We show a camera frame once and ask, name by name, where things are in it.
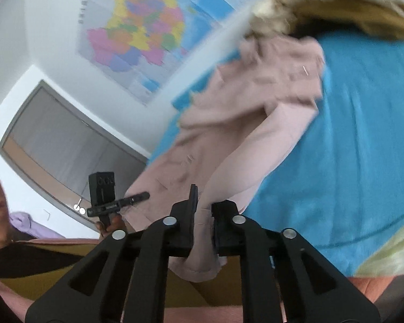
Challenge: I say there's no pink and mustard bed cover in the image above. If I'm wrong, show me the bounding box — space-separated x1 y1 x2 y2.
0 237 404 323

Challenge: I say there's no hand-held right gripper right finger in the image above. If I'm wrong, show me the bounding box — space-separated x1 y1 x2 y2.
210 200 381 323

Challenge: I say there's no person's left hand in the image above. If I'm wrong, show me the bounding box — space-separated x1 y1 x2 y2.
95 213 127 238

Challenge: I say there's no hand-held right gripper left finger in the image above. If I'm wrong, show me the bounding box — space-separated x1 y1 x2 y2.
25 184 203 323

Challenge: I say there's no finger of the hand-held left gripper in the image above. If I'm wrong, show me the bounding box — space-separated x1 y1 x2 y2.
120 192 151 209

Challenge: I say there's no mustard fur-trimmed coat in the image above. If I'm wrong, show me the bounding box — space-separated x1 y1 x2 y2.
244 0 404 41

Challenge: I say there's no purple cloth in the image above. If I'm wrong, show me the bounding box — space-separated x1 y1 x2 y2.
9 211 66 240

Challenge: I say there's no blue printed blanket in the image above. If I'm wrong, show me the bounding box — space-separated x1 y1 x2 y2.
148 32 404 276

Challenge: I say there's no colourful wall map poster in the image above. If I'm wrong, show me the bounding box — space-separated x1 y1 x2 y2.
76 0 273 106

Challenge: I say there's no pink coat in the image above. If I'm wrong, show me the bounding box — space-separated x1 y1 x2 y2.
124 35 325 283

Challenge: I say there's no person's left forearm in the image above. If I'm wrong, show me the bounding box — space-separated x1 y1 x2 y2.
0 242 102 278

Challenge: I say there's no grey framed window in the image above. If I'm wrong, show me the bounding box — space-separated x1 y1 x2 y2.
0 80 149 230

